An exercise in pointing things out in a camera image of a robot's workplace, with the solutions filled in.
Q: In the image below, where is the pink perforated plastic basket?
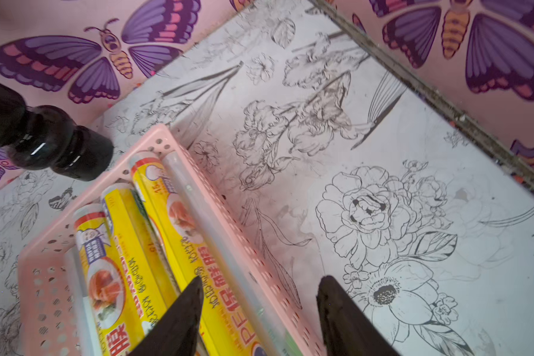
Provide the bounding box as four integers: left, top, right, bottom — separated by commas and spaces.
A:
16, 123, 328, 356

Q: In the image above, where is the clear white wrap roll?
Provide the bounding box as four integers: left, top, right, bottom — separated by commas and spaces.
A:
64, 247, 102, 356

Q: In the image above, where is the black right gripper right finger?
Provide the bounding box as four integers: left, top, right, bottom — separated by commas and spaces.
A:
317, 275, 398, 356

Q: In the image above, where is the white green roll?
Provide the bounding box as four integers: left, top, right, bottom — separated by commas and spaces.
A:
163, 151, 303, 355

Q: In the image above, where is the potted green plant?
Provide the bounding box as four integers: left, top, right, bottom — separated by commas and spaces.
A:
0, 84, 114, 182

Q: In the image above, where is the yellow wrap roll front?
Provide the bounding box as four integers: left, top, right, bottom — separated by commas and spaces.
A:
128, 151, 266, 355

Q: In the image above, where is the long yellow wrap roll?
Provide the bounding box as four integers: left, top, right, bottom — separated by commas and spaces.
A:
102, 182, 179, 336

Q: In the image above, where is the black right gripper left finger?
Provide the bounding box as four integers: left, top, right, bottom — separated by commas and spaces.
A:
130, 276, 204, 356

